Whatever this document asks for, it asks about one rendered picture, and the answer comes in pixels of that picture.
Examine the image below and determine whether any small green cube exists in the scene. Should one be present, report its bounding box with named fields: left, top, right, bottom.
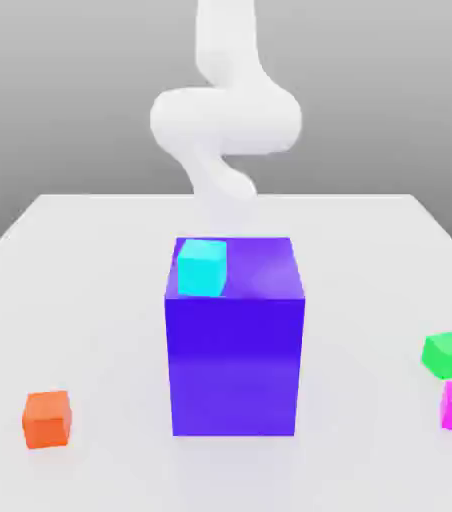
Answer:
left=421, top=331, right=452, bottom=380

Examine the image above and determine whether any small orange cube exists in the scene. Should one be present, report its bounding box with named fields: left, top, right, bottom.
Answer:
left=21, top=390, right=73, bottom=450

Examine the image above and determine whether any small cyan cube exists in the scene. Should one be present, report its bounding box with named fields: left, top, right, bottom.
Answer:
left=176, top=238, right=228, bottom=298

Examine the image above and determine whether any large purple box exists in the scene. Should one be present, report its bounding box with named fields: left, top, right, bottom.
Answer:
left=164, top=236, right=306, bottom=438

